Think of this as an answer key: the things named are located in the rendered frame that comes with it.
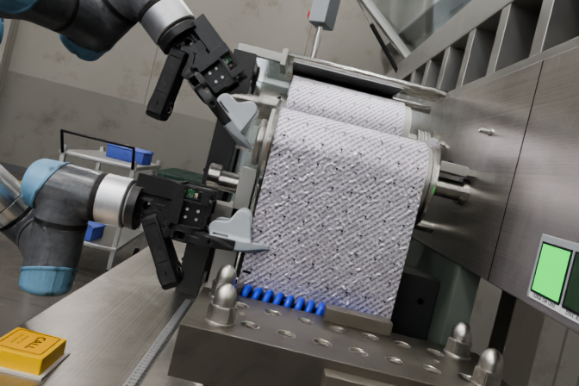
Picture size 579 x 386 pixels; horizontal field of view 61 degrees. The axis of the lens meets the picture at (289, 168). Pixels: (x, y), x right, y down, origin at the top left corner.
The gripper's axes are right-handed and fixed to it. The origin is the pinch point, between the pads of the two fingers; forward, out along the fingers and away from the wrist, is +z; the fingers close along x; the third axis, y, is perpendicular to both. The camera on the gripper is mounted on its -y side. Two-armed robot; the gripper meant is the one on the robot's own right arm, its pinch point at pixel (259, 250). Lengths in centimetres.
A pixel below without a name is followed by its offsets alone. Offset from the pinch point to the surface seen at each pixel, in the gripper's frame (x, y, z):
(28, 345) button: -11.1, -16.6, -25.6
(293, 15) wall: 768, 255, -44
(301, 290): -0.3, -4.4, 7.6
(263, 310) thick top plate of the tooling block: -8.4, -6.2, 2.4
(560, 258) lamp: -25.1, 11.0, 29.4
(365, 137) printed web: 1.6, 20.2, 11.6
